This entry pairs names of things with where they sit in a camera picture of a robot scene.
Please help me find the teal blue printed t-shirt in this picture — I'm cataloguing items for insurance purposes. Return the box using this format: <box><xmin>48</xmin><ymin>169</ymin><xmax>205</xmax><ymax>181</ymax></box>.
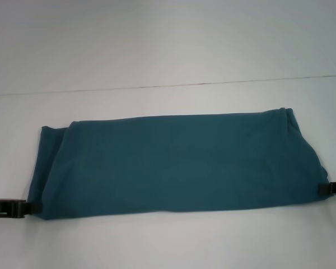
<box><xmin>27</xmin><ymin>106</ymin><xmax>330</xmax><ymax>221</ymax></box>

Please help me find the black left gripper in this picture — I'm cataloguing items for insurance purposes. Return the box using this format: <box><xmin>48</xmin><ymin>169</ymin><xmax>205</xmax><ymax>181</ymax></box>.
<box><xmin>0</xmin><ymin>198</ymin><xmax>43</xmax><ymax>220</ymax></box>

